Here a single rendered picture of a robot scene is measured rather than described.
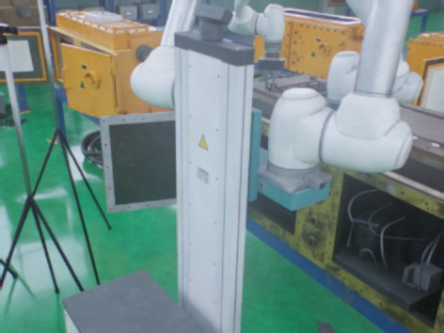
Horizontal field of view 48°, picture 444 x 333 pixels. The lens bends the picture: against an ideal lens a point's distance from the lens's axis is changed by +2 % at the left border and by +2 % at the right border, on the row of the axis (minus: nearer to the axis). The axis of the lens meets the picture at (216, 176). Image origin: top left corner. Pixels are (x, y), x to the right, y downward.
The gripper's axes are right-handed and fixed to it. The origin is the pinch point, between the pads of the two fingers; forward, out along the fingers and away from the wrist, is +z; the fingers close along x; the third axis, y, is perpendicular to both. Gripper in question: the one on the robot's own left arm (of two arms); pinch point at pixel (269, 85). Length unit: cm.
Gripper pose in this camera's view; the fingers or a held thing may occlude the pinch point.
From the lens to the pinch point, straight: 258.5
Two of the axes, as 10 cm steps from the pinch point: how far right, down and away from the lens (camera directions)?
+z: -0.2, 9.1, 4.2
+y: -1.9, 4.1, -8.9
